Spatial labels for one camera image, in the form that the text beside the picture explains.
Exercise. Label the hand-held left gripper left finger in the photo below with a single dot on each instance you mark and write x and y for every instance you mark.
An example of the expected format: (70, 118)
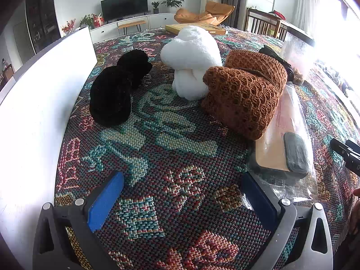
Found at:
(105, 199)

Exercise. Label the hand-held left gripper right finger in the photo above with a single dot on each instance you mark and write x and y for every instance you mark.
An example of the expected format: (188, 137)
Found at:
(261, 202)

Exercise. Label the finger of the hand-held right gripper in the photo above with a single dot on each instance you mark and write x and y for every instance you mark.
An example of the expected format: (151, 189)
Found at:
(346, 152)

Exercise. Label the wood-pattern phone case packet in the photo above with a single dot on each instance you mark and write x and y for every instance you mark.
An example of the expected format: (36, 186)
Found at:
(281, 146)

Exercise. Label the black knit bundle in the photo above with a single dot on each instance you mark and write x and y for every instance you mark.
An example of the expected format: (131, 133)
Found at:
(112, 95)

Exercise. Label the brown knit scarf bundle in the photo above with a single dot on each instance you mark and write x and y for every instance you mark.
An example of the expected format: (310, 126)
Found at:
(242, 98)

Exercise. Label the white storage box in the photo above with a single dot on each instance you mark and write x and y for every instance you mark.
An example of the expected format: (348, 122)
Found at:
(36, 112)

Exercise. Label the white fluffy knit bundle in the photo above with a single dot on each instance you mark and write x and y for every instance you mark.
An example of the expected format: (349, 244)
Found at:
(191, 56)

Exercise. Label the patterned woven blanket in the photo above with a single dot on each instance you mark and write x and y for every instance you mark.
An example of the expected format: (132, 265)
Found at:
(174, 157)

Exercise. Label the clear jar with black lid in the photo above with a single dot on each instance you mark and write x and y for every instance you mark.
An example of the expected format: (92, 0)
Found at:
(296, 52)

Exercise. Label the red cloth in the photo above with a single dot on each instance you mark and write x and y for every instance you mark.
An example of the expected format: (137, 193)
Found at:
(278, 15)

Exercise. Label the white sheer curtain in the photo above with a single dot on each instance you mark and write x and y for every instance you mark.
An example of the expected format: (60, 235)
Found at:
(309, 2)

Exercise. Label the wooden chair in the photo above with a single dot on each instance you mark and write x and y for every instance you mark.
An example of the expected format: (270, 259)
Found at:
(261, 17)

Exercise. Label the white low television cabinet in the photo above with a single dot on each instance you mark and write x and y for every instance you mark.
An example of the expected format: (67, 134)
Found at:
(107, 29)

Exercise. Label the red flower bouquet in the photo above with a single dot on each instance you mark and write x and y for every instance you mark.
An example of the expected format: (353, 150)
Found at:
(68, 26)

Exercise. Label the wooden bench with metal legs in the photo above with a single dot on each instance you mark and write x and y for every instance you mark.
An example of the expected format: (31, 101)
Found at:
(132, 23)

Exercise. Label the red gift box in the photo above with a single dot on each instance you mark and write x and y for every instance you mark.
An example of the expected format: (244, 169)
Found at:
(99, 21)

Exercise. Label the leafy green plant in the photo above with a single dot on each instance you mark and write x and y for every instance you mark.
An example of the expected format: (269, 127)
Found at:
(87, 21)

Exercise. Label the yellow board game box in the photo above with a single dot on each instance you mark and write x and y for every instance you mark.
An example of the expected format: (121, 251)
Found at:
(174, 28)

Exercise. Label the grey curtain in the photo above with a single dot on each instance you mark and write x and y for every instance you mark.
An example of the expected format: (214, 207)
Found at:
(233, 0)

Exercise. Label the orange lounge chair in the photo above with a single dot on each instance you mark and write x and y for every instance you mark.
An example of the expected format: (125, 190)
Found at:
(213, 12)

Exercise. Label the black flat television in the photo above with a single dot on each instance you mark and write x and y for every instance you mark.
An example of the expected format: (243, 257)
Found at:
(123, 5)

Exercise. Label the tall black display cabinet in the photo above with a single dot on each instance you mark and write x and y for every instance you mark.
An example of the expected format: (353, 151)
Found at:
(42, 14)

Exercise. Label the small green potted plant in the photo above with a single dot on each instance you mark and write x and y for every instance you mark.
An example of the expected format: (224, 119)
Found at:
(155, 7)

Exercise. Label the large green potted plant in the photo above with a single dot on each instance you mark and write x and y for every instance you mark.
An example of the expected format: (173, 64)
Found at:
(172, 2)

